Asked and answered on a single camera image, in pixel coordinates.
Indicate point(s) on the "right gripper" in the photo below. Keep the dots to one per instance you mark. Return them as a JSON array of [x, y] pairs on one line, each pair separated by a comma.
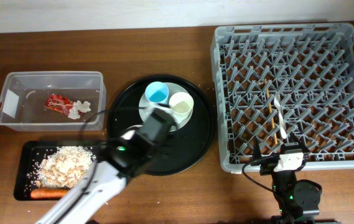
[[267, 167]]

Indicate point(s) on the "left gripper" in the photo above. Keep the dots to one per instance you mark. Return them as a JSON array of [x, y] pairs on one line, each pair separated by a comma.
[[141, 129]]

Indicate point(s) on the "blue cup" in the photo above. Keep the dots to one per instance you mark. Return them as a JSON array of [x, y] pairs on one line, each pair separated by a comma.
[[157, 92]]

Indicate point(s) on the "white cup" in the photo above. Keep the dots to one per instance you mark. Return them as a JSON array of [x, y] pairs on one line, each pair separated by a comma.
[[181, 104]]

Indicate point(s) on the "white tissue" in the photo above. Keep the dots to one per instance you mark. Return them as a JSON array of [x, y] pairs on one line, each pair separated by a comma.
[[78, 109]]

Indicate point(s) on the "rice and peanut scraps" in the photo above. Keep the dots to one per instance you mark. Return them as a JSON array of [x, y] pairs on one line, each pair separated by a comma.
[[58, 167]]

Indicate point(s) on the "red snack wrapper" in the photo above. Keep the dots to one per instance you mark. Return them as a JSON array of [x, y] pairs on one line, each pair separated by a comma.
[[59, 104]]

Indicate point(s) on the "orange carrot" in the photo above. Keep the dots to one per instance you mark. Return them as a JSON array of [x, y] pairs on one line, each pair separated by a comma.
[[41, 194]]

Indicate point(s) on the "pink bowl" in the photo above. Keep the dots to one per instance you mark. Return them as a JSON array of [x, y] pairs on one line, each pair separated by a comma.
[[128, 133]]

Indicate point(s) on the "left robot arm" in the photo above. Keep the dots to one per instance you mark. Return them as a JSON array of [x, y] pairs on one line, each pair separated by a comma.
[[119, 161]]

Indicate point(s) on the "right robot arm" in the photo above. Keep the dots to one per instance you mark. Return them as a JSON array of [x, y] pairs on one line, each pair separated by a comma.
[[298, 200]]

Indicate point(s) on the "grey dishwasher rack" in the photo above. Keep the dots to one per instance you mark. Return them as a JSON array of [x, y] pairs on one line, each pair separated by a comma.
[[312, 68]]

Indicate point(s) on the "white plastic fork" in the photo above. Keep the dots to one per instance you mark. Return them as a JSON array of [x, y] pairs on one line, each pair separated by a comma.
[[282, 125]]

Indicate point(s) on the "light grey plate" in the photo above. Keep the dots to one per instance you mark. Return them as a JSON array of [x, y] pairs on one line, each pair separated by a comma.
[[147, 107]]

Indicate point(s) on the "round black serving tray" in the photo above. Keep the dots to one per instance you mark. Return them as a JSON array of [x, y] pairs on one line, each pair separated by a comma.
[[186, 145]]

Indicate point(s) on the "clear plastic bin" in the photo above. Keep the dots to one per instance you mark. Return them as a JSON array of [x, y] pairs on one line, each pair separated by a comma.
[[24, 95]]

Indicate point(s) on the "black rectangular tray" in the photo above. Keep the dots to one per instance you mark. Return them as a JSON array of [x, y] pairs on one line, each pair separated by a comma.
[[27, 155]]

